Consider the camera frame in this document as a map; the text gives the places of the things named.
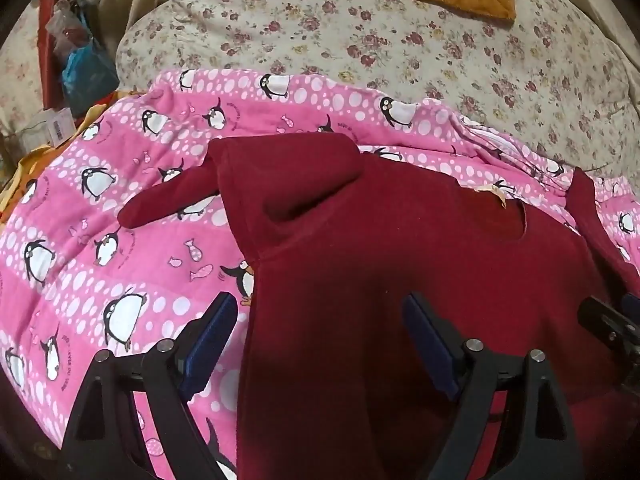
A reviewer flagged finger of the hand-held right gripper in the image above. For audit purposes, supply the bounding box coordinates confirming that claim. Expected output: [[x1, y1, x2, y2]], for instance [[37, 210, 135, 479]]
[[577, 291, 640, 362]]

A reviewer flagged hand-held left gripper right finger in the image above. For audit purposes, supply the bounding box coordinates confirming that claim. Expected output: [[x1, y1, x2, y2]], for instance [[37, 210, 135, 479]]
[[402, 292, 586, 480]]

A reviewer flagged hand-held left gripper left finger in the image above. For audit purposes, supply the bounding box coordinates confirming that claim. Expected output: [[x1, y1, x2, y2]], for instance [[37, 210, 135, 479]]
[[57, 291, 240, 480]]

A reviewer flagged dark red small garment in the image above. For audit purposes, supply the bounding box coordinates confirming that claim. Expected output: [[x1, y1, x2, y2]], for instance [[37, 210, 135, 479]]
[[117, 132, 640, 480]]

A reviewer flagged pink penguin print blanket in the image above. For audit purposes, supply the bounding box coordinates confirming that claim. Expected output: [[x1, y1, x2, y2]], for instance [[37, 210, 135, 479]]
[[0, 67, 640, 480]]

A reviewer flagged white barcode box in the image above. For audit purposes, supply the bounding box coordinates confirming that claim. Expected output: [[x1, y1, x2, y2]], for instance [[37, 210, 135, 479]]
[[42, 107, 78, 143]]

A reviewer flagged blue plastic bag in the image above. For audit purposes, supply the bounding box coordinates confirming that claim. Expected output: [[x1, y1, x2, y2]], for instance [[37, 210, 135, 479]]
[[62, 40, 120, 118]]

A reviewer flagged floral quilt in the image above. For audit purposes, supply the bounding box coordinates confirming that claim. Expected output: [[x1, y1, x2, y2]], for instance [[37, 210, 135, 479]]
[[116, 0, 640, 196]]

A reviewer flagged clear plastic bag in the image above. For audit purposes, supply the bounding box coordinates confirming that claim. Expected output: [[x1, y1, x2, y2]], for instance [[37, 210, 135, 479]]
[[45, 0, 92, 57]]

